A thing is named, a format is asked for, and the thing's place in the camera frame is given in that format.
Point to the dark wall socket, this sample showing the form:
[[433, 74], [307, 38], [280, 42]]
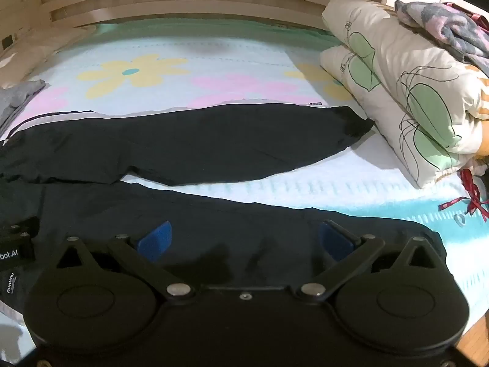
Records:
[[7, 41]]

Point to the black pants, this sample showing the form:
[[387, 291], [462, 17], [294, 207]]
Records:
[[191, 146]]

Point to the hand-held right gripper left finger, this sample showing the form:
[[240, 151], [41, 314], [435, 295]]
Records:
[[154, 240]]

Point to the red ribbon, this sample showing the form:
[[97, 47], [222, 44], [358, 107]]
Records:
[[470, 195]]

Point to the folded leaf print quilt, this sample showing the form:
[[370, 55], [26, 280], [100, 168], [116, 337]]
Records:
[[405, 95]]

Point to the grey and pink patterned cloth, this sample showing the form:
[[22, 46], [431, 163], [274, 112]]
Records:
[[447, 26]]

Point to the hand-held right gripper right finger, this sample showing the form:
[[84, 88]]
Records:
[[335, 241]]

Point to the floral bed sheet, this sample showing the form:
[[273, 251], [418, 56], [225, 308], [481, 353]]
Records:
[[229, 67]]

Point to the grey garment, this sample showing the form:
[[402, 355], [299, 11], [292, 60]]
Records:
[[17, 93]]

